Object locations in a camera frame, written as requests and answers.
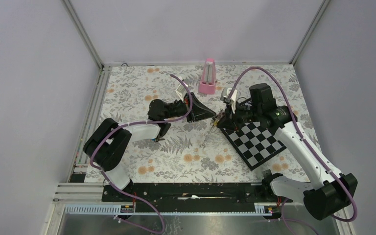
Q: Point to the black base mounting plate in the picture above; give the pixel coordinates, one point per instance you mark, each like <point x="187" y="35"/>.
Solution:
<point x="195" y="198"/>

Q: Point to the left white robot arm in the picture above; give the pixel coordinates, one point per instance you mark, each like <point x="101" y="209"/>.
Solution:
<point x="107" y="145"/>

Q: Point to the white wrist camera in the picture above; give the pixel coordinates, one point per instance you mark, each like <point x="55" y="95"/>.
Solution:
<point x="182" y="91"/>
<point x="227" y="96"/>

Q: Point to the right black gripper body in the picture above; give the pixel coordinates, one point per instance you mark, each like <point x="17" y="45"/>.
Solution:
<point x="243" y="114"/>

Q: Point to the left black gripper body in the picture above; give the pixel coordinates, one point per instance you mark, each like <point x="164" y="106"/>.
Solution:
<point x="184" y="108"/>

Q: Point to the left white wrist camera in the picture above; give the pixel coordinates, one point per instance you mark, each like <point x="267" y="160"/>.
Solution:
<point x="182" y="91"/>

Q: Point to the black white chessboard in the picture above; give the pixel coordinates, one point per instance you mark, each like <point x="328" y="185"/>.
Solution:
<point x="254" y="144"/>

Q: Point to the pink metronome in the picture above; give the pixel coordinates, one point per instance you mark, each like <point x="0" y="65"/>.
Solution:
<point x="207" y="83"/>

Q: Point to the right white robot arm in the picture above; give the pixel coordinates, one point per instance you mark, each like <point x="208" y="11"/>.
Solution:
<point x="328" y="190"/>

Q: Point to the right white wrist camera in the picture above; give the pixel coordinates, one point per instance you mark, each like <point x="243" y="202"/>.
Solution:
<point x="227" y="96"/>

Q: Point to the blue tagged key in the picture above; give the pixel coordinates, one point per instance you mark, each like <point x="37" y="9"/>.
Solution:
<point x="158" y="140"/>

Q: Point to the floral patterned table mat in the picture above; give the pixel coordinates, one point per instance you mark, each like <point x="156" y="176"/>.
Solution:
<point x="179" y="158"/>

